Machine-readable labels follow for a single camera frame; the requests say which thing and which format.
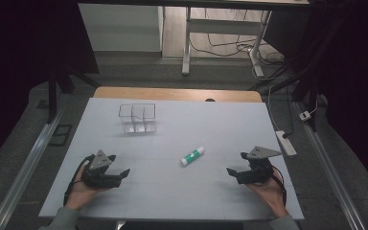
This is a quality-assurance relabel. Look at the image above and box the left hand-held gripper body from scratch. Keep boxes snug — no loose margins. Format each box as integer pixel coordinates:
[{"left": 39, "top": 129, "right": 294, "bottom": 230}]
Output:
[{"left": 81, "top": 149, "right": 123, "bottom": 190}]

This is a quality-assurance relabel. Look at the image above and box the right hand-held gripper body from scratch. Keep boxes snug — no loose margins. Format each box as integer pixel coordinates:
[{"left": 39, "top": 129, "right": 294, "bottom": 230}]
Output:
[{"left": 236, "top": 146, "right": 284, "bottom": 186}]

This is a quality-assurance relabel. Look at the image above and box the clear plastic divided organizer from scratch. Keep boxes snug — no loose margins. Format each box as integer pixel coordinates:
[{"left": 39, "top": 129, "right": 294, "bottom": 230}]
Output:
[{"left": 118, "top": 103, "right": 158, "bottom": 135}]

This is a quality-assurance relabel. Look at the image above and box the green and white glue stick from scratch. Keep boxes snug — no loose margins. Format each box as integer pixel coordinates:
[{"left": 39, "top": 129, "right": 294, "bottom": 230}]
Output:
[{"left": 179, "top": 146, "right": 206, "bottom": 167}]

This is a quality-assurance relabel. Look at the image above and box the person's left hand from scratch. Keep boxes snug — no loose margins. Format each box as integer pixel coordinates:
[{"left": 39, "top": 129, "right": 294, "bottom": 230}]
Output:
[{"left": 64, "top": 164, "right": 110, "bottom": 212}]

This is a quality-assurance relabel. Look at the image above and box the person's right hand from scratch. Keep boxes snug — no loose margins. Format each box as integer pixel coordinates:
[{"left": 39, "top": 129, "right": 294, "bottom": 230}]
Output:
[{"left": 246, "top": 170, "right": 290, "bottom": 219}]

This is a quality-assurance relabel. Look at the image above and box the white power strip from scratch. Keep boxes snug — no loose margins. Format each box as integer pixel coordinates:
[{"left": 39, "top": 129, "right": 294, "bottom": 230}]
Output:
[{"left": 275, "top": 129, "right": 298, "bottom": 157}]

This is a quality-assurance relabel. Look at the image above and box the white table board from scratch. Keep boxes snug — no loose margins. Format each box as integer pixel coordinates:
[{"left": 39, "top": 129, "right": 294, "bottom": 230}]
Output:
[{"left": 38, "top": 97, "right": 305, "bottom": 221}]

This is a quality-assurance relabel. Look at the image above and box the black stand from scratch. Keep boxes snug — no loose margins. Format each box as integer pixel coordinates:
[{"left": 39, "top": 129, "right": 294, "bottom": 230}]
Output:
[{"left": 45, "top": 61, "right": 101, "bottom": 125}]

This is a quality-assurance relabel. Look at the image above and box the wooden table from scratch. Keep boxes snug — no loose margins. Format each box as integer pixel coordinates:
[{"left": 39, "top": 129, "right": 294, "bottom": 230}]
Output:
[{"left": 93, "top": 85, "right": 264, "bottom": 104}]

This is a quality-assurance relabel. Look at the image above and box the white cabinet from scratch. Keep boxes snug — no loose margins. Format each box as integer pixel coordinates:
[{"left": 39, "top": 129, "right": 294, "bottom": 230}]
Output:
[{"left": 78, "top": 3, "right": 164, "bottom": 53}]

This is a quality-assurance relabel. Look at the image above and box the dark curtain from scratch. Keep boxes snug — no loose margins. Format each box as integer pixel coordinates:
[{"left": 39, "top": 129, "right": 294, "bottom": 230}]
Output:
[
  {"left": 0, "top": 0, "right": 100, "bottom": 175},
  {"left": 263, "top": 0, "right": 368, "bottom": 197}
]

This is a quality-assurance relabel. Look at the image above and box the left hand-held gripper black cable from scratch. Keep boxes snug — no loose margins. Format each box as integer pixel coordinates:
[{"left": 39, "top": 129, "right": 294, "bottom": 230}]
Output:
[{"left": 62, "top": 154, "right": 96, "bottom": 207}]

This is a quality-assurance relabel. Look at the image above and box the hand-held gripper black cable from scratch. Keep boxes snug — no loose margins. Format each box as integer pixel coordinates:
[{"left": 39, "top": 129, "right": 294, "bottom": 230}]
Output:
[
  {"left": 269, "top": 164, "right": 288, "bottom": 206},
  {"left": 62, "top": 154, "right": 96, "bottom": 207}
]

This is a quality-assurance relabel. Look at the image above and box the right hand-held gripper black cable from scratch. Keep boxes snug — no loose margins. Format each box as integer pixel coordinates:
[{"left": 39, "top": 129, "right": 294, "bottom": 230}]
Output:
[{"left": 269, "top": 164, "right": 288, "bottom": 206}]

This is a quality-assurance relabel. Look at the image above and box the black floor frame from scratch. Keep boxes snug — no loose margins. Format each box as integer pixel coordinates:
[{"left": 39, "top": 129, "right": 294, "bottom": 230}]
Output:
[{"left": 48, "top": 124, "right": 74, "bottom": 148}]

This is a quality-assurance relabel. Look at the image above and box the black plug cable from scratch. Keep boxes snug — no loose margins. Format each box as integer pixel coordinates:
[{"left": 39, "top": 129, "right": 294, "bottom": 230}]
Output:
[{"left": 281, "top": 85, "right": 297, "bottom": 140}]

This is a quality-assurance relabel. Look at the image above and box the metal floor rail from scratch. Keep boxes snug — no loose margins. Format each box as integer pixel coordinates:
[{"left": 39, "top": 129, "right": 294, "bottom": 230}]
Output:
[
  {"left": 0, "top": 106, "right": 65, "bottom": 230},
  {"left": 294, "top": 101, "right": 368, "bottom": 230}
]

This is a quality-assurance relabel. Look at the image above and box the black floor cable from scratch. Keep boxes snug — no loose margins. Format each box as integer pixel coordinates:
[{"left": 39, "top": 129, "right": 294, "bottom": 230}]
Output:
[{"left": 190, "top": 8, "right": 271, "bottom": 59}]

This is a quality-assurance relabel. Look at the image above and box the white desk frame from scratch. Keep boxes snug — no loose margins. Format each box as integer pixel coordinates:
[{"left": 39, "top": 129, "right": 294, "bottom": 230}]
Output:
[{"left": 181, "top": 6, "right": 273, "bottom": 79}]

